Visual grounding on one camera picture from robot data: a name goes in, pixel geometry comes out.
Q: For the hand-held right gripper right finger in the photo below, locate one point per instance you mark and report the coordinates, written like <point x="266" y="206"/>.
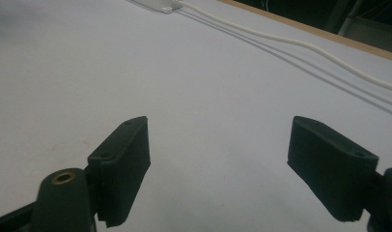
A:
<point x="329" y="170"/>

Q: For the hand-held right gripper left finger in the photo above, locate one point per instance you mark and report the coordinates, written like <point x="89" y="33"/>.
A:
<point x="123" y="167"/>

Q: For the grey metal stand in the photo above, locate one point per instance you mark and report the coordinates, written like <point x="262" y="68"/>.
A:
<point x="364" y="27"/>

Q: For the white power strip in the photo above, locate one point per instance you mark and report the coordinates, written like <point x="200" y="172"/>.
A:
<point x="158" y="4"/>

